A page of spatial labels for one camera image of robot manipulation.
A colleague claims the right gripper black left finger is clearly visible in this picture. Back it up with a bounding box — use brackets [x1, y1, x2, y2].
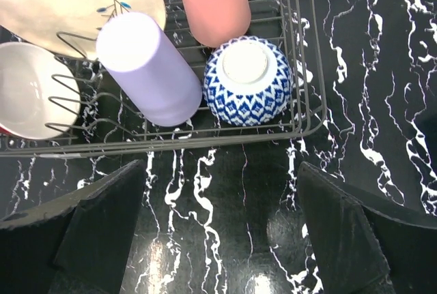
[1, 160, 147, 293]

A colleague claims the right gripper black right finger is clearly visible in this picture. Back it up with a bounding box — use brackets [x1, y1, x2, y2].
[297, 162, 436, 293]

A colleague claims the red and white bowl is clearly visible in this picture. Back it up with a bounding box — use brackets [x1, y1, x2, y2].
[1, 42, 81, 140]

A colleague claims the purple plastic cup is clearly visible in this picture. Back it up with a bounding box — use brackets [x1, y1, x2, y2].
[96, 12, 202, 127]

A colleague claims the beige and blue plate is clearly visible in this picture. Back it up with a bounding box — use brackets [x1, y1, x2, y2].
[1, 0, 166, 60]

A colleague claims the pink plastic cup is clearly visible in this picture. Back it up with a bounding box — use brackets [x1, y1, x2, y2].
[182, 0, 251, 48]

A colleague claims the blue white patterned bowl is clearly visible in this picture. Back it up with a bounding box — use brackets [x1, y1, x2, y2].
[203, 35, 293, 127]

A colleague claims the grey wire dish rack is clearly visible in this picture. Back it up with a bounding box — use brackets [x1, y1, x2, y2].
[1, 0, 327, 159]

